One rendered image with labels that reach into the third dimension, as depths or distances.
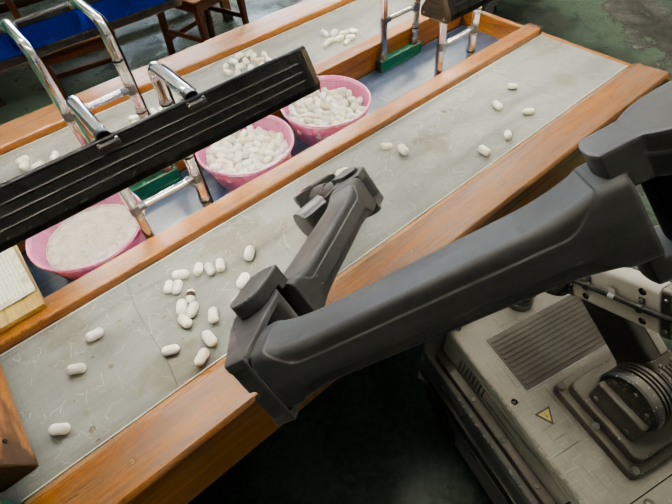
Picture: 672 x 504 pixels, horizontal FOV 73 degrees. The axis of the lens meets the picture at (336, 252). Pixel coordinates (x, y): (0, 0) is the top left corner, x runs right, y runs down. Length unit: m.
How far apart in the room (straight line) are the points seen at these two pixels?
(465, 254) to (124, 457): 0.67
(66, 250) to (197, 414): 0.58
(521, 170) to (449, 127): 0.26
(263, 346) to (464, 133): 1.01
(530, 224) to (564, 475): 0.85
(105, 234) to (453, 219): 0.82
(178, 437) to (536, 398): 0.77
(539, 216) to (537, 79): 1.26
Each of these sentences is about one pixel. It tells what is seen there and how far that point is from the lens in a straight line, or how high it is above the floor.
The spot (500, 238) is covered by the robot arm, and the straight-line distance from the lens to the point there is 0.33.
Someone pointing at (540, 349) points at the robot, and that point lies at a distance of 1.23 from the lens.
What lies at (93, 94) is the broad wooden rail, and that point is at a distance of 1.70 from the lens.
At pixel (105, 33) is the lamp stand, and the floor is 1.09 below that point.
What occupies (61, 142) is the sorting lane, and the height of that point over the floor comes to 0.74.
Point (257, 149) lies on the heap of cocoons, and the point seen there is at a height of 0.74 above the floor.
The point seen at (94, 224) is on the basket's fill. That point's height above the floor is 0.74.
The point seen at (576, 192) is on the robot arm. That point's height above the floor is 1.30.
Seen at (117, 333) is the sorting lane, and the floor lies 0.74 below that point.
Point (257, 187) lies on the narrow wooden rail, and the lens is 1.13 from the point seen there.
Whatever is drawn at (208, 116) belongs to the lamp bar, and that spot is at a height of 1.08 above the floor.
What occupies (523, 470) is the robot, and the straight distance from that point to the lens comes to 1.22.
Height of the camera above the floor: 1.51
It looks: 51 degrees down
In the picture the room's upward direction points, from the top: 6 degrees counter-clockwise
